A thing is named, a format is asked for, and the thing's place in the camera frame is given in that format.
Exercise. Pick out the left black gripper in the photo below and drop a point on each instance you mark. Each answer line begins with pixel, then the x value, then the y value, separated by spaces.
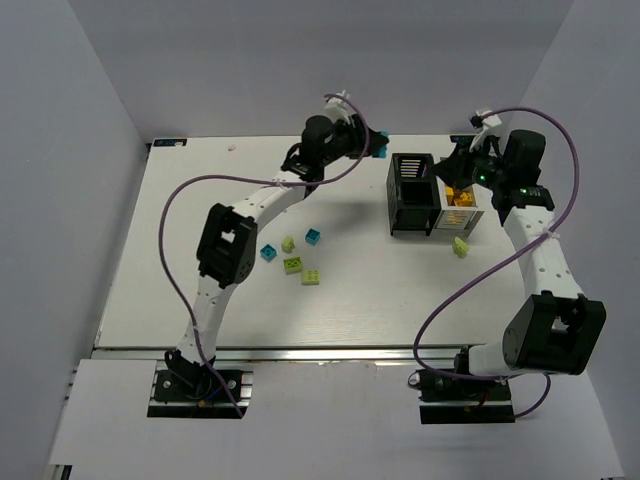
pixel 363 136

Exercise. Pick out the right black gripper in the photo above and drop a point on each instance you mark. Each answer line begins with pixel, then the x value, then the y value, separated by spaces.
pixel 463 167

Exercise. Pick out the teal rounded lego brick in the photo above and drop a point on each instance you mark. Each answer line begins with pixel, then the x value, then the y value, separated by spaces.
pixel 378 144

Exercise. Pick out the yellow striped lego assembly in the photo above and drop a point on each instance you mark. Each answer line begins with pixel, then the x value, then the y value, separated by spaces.
pixel 459 198

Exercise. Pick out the teal square lego brick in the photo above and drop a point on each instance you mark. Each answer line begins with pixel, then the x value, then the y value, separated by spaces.
pixel 268 253
pixel 312 236

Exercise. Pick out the small lime lego brick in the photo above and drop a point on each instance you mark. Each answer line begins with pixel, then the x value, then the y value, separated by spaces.
pixel 288 244

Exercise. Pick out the lime lego brick with studs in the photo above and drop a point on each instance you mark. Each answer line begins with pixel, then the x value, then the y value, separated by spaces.
pixel 310 277

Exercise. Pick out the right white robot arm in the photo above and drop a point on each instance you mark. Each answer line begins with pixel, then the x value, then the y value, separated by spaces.
pixel 557 328

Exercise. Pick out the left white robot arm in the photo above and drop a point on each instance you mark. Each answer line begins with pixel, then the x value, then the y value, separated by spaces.
pixel 226 252

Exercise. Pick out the white slotted container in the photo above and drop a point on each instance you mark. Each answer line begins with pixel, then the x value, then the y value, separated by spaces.
pixel 457 220

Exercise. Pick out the black slotted container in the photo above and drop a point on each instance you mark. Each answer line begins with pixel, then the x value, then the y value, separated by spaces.
pixel 412 193

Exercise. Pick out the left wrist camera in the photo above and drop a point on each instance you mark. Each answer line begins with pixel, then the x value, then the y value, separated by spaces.
pixel 336 107

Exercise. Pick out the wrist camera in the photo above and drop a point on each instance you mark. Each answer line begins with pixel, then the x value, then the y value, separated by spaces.
pixel 336 107
pixel 486 122

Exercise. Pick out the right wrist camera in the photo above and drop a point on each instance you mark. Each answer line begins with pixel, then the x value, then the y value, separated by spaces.
pixel 486 122

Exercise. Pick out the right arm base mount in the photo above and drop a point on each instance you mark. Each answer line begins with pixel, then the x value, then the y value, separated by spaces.
pixel 452 401

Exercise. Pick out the aluminium table rail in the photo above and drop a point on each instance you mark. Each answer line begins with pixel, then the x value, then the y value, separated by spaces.
pixel 245 355

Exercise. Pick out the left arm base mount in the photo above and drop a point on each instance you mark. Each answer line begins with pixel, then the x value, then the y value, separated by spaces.
pixel 190 390

